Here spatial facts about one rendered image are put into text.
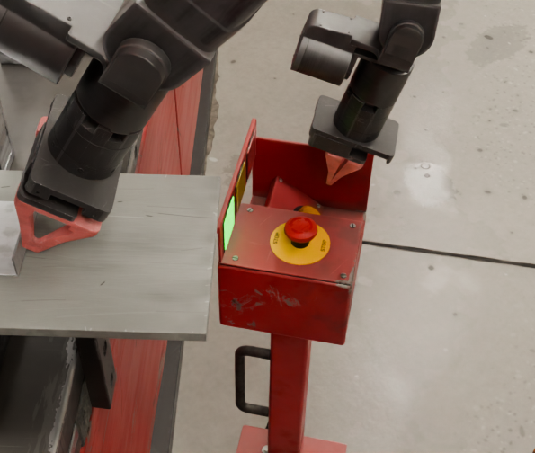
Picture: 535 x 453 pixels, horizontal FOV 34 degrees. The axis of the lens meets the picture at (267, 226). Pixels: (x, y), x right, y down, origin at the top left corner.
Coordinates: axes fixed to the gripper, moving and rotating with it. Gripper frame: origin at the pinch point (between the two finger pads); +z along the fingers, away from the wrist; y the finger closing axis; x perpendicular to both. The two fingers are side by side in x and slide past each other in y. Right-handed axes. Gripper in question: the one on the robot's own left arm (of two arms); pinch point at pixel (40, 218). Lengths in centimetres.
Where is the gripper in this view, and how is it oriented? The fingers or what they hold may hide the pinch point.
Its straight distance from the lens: 75.5
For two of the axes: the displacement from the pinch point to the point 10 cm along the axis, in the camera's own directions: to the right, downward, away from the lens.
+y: -0.3, 7.3, -6.9
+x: 8.5, 3.8, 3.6
